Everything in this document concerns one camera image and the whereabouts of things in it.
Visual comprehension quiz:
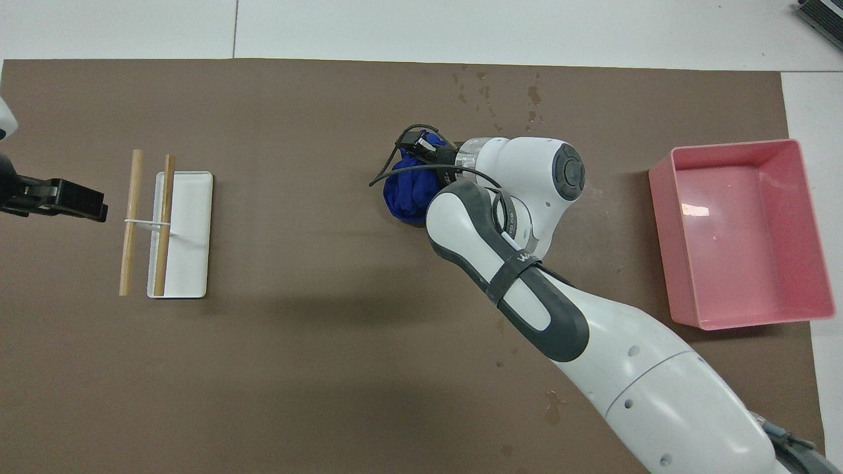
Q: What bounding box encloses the dark grey striped device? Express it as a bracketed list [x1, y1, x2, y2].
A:
[794, 0, 843, 52]

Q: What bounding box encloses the pink plastic bin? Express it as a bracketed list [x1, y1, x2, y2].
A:
[648, 138, 837, 331]

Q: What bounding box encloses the brown table mat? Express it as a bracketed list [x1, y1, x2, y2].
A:
[0, 58, 829, 474]

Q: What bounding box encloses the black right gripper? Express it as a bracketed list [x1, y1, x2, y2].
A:
[397, 130, 465, 192]

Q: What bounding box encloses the blue towel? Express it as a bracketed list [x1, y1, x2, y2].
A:
[383, 132, 449, 228]

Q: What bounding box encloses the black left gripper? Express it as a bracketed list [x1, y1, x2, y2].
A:
[0, 155, 109, 223]

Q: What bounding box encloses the white rack with wooden rods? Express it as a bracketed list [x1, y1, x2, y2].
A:
[119, 149, 214, 300]

